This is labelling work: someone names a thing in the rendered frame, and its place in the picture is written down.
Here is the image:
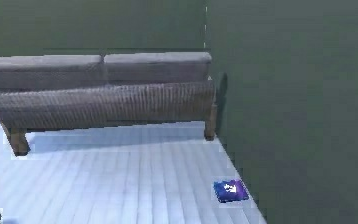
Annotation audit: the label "blue flat rectangular object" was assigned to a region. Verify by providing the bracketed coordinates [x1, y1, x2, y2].
[213, 179, 250, 204]

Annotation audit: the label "grey sofa wooden tan legs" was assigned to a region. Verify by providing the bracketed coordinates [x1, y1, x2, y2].
[0, 51, 219, 157]

